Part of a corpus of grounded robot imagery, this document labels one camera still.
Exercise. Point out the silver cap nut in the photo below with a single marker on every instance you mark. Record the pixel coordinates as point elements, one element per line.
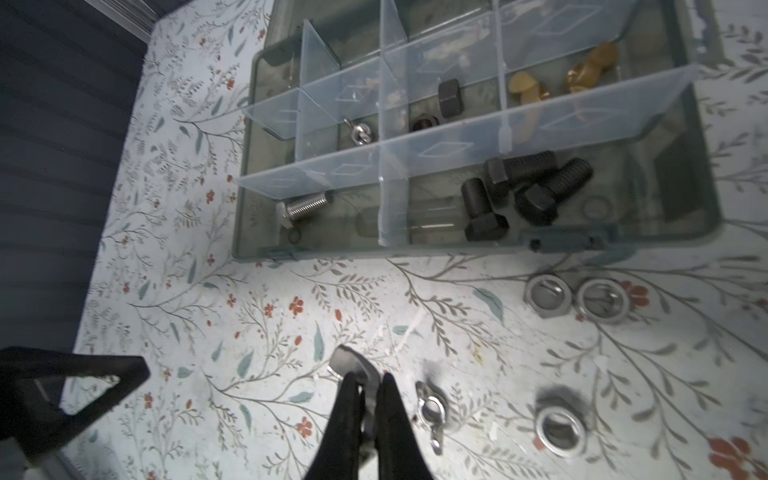
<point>561,431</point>

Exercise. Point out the silver hex bolt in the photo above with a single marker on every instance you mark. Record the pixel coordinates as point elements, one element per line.
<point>291,211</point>

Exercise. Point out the transparent green compartment organizer box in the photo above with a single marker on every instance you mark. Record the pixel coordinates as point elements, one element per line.
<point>381,62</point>

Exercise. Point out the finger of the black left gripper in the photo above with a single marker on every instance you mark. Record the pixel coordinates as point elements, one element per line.
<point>32,385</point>

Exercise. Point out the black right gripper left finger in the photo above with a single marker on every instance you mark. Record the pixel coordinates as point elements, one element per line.
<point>338,455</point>

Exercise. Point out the black hex nut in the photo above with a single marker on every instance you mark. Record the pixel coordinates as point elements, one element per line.
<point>424,121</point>
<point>450,99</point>

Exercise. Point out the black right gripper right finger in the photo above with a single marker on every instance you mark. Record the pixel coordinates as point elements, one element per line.
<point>399,456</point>

